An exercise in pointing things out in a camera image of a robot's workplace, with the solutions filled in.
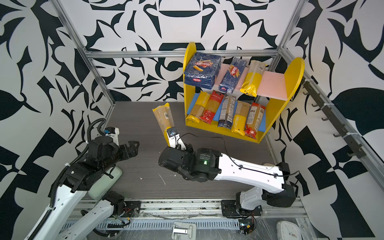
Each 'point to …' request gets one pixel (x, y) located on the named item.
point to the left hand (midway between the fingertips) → (130, 142)
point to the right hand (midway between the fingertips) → (172, 149)
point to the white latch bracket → (184, 231)
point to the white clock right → (286, 230)
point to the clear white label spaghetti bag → (227, 112)
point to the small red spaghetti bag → (255, 118)
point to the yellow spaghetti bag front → (242, 111)
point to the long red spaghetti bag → (212, 106)
